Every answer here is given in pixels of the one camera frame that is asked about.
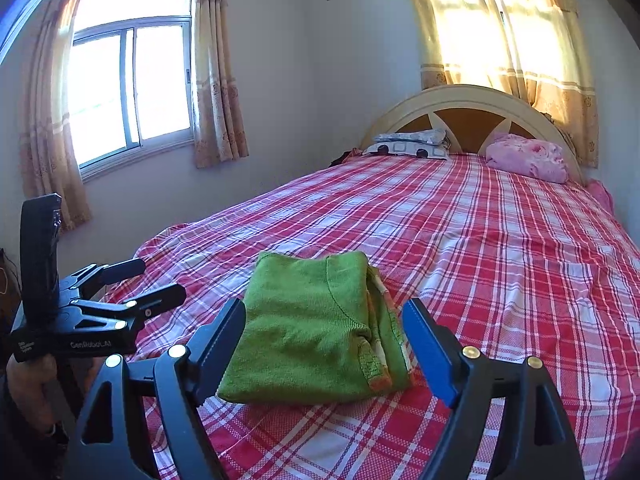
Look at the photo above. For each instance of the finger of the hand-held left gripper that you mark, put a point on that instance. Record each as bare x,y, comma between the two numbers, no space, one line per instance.
115,271
150,302

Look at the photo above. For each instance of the dark cloth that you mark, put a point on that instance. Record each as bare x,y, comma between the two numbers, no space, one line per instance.
345,157

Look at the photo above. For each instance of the sliding side window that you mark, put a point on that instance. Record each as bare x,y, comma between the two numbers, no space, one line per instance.
150,85

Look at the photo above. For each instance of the person's left hand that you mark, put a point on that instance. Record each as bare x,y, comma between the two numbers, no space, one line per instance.
27,390

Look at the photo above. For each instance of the green orange white striped sweater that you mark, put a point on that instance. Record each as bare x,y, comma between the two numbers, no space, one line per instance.
300,320

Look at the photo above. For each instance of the yellow patterned window curtain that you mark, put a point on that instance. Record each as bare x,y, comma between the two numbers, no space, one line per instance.
565,100

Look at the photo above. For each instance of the white patterned pillow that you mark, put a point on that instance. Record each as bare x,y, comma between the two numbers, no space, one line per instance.
405,142

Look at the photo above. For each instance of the pink floral pillow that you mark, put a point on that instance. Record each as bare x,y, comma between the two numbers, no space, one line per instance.
525,157

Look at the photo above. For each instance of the cream wooden headboard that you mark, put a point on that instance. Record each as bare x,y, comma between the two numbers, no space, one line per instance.
470,120

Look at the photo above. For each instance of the red plaid bed sheet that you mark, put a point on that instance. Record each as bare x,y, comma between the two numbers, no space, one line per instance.
500,260

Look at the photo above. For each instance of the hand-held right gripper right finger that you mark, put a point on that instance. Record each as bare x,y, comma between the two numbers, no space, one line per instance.
430,355

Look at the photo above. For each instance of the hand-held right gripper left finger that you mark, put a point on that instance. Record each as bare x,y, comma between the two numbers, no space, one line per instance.
220,340

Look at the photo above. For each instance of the pink cloth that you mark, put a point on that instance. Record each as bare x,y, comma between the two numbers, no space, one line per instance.
600,192

